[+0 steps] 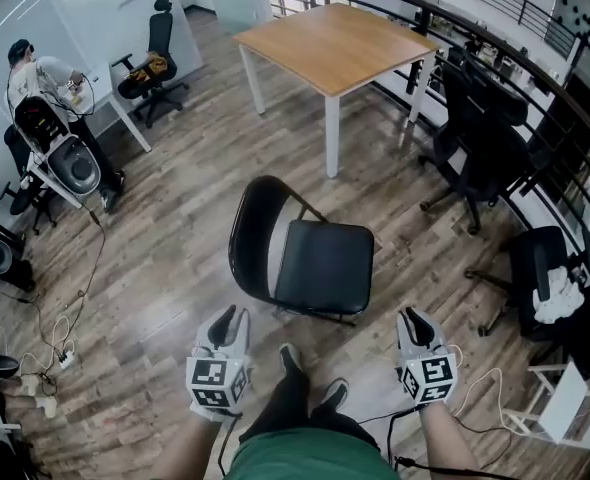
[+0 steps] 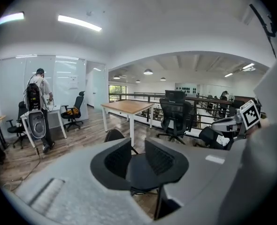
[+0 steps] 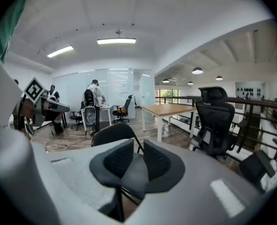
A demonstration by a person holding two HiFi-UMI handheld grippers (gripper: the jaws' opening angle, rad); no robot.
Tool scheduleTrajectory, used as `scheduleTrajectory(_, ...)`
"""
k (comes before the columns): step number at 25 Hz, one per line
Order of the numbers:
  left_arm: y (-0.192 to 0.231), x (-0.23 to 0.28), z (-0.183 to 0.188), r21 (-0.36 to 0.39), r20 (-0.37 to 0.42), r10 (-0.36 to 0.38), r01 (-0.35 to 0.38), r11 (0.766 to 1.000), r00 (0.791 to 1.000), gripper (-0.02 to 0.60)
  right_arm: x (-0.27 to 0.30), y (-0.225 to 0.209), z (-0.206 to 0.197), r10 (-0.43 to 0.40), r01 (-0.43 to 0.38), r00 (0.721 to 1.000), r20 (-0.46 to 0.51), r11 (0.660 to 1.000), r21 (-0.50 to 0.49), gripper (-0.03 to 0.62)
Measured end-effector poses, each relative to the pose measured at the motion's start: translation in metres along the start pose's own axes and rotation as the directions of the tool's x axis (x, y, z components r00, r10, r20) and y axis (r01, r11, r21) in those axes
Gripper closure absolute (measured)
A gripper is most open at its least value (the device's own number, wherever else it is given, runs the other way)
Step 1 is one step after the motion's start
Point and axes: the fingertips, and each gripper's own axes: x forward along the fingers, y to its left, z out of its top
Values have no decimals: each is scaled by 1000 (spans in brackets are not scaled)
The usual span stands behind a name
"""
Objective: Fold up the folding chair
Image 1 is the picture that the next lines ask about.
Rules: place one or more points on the person's left hand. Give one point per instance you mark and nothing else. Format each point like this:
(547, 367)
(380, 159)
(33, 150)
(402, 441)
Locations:
(215, 414)

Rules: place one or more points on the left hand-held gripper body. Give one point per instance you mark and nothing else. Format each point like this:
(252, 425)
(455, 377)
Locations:
(210, 373)

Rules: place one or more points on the person's right shoe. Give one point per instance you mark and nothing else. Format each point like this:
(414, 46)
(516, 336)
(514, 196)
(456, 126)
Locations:
(336, 393)

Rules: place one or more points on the black folding chair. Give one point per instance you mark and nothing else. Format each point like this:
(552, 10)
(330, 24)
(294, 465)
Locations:
(325, 268)

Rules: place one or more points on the white desk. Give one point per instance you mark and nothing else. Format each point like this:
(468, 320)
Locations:
(102, 88)

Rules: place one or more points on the person's left forearm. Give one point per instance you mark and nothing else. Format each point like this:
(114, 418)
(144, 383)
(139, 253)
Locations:
(190, 448)

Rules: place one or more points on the white cloth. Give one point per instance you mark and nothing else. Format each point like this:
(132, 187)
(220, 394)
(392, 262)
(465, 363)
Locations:
(557, 298)

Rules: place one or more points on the black headrest office chair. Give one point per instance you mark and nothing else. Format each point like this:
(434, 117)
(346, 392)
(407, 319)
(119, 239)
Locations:
(161, 33)

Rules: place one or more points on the glass board with black magnets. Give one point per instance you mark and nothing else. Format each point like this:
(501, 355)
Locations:
(575, 13)

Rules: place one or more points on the black mesh office chair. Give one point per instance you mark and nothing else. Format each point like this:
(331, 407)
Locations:
(480, 138)

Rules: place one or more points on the wooden table with white legs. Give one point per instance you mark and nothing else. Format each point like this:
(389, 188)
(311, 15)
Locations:
(335, 43)

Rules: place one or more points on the grey white backpack device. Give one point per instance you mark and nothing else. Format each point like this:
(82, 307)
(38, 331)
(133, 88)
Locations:
(75, 165)

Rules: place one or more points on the black curved railing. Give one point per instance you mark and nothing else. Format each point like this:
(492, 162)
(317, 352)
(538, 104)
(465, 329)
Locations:
(525, 65)

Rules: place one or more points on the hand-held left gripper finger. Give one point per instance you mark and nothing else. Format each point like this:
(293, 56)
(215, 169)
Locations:
(240, 333)
(207, 335)

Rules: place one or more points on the person's right forearm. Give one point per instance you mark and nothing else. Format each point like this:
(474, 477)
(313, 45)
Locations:
(445, 438)

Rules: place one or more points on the person's black trousers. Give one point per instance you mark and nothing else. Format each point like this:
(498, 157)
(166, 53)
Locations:
(285, 408)

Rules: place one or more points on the white frame stool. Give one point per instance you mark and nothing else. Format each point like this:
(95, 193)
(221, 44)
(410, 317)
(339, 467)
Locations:
(565, 408)

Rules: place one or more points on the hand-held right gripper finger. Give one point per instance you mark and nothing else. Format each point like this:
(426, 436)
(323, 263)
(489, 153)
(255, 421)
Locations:
(427, 338)
(405, 335)

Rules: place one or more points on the person's green shirt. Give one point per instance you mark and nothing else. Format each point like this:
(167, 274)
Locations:
(310, 455)

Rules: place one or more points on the person's left shoe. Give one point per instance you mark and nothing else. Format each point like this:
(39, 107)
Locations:
(291, 357)

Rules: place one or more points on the black low office chair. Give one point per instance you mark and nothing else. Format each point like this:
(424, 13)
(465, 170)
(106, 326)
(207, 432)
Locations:
(530, 263)

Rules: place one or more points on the yellow cloth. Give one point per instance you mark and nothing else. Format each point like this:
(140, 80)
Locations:
(147, 68)

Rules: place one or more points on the black straight railing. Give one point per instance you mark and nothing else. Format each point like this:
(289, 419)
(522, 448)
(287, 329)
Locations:
(520, 10)

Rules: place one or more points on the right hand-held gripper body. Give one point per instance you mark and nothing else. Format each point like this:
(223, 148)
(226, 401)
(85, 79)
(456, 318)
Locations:
(432, 373)

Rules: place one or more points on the person's shoe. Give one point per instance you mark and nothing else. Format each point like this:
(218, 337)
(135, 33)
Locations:
(291, 357)
(336, 393)

